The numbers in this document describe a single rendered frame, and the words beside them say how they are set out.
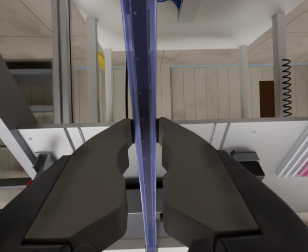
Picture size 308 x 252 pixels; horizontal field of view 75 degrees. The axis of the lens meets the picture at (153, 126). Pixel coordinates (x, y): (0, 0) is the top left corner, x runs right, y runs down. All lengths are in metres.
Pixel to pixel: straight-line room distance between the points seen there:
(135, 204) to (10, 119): 0.24
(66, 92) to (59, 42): 0.14
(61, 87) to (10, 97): 0.28
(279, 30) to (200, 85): 2.88
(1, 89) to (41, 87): 3.64
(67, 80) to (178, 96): 3.07
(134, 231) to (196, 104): 3.25
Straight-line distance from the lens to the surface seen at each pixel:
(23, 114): 0.37
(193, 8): 0.66
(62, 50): 0.62
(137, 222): 0.43
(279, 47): 0.86
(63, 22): 0.65
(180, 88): 3.60
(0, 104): 0.33
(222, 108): 3.75
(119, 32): 0.88
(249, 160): 0.38
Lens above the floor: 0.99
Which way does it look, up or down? level
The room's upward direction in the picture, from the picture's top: 178 degrees clockwise
